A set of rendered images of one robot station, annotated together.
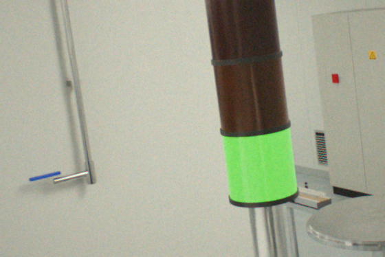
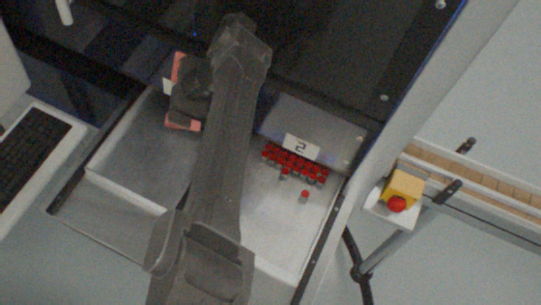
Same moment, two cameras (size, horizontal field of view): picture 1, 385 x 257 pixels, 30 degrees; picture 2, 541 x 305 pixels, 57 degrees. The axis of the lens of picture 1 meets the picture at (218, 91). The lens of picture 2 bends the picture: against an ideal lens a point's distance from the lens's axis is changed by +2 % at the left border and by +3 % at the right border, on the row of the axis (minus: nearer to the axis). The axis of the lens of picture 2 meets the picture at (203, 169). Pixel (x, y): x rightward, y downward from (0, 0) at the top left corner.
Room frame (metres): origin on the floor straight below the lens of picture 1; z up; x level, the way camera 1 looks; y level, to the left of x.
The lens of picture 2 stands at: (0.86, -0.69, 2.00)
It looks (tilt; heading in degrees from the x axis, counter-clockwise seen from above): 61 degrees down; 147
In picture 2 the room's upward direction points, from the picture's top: 3 degrees clockwise
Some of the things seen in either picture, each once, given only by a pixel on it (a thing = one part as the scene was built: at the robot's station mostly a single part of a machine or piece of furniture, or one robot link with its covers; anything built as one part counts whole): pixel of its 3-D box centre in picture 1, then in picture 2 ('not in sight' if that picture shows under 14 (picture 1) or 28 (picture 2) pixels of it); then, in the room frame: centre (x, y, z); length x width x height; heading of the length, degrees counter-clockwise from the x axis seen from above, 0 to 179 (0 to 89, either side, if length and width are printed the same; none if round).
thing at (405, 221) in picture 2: not in sight; (394, 199); (0.67, 0.04, 0.87); 0.14 x 0.13 x 0.02; 121
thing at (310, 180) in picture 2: not in sight; (291, 170); (0.48, -0.16, 0.91); 0.18 x 0.02 x 0.05; 31
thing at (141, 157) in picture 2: not in sight; (162, 143); (0.23, -0.41, 0.90); 0.34 x 0.26 x 0.04; 121
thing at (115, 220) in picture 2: not in sight; (205, 195); (0.41, -0.39, 0.87); 0.70 x 0.48 x 0.02; 31
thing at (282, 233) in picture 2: not in sight; (276, 198); (0.52, -0.24, 0.90); 0.34 x 0.26 x 0.04; 121
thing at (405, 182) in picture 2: not in sight; (402, 187); (0.68, -0.01, 0.99); 0.08 x 0.07 x 0.07; 121
